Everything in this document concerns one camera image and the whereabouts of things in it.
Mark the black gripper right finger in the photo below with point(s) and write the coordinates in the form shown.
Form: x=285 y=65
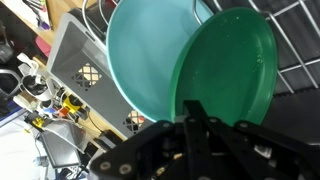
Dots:
x=233 y=150

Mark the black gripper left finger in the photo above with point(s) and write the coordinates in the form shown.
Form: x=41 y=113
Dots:
x=146 y=153

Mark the green plate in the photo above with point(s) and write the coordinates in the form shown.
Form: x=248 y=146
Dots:
x=230 y=66

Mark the teal plate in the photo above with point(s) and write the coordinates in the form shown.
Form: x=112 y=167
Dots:
x=146 y=50

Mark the black power adapter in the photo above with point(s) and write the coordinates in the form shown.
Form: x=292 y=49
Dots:
x=106 y=140

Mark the yellow red toy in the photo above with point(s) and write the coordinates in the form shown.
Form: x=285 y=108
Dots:
x=71 y=103

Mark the grey plastic crate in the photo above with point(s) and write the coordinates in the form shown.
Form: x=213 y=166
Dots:
x=66 y=50

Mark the grey utensil caddy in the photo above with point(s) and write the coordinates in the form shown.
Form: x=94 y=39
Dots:
x=96 y=20

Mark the white paper sheets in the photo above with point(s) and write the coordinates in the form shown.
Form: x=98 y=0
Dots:
x=20 y=10

